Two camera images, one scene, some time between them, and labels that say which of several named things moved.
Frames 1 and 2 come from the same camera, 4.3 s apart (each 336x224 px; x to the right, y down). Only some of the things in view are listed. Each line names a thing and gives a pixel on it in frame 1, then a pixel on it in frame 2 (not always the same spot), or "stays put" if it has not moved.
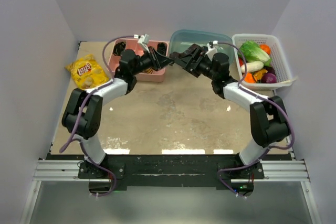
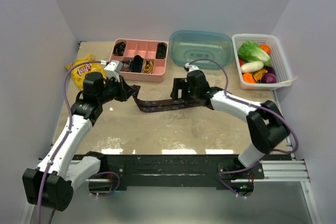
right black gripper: x=185 y=63 to x=180 y=83
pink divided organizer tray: x=120 y=45 stays put
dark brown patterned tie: x=176 y=55 to x=149 y=105
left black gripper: x=164 y=61 to x=126 y=91
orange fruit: x=265 y=48 stays put
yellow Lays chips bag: x=88 y=73 stays put
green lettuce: x=251 y=51 stays put
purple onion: x=269 y=78 stays put
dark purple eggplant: x=270 y=70 stays put
